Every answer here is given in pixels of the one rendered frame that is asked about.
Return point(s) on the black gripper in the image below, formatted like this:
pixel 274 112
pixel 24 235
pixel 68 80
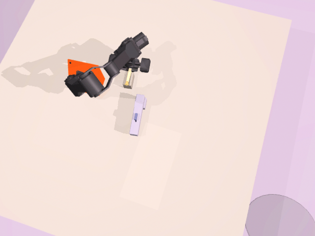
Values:
pixel 144 65

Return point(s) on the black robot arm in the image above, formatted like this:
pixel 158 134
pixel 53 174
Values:
pixel 129 50

